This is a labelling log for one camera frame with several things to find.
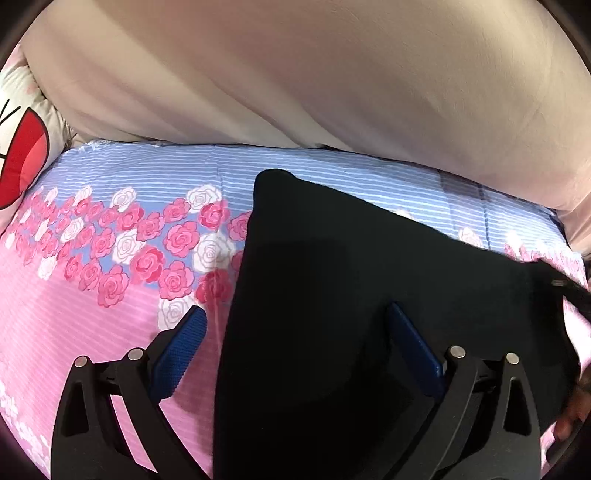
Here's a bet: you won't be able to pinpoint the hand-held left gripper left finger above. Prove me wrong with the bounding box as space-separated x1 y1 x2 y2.
52 305 208 480

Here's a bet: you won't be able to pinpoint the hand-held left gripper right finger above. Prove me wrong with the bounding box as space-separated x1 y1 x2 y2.
387 301 542 480

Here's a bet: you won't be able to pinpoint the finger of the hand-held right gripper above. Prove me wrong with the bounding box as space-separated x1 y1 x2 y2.
549 276 591 320

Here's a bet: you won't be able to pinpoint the black pants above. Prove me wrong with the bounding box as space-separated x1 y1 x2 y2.
213 169 591 480

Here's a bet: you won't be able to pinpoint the person's right hand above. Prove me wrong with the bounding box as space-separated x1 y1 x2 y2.
553 369 591 440

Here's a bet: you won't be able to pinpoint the pink floral bedsheet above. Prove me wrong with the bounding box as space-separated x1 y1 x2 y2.
0 138 591 480

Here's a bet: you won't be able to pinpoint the cartoon print pillow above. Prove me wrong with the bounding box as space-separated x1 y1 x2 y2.
0 46 78 234

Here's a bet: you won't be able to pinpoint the beige duvet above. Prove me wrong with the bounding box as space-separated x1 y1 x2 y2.
23 0 591 254

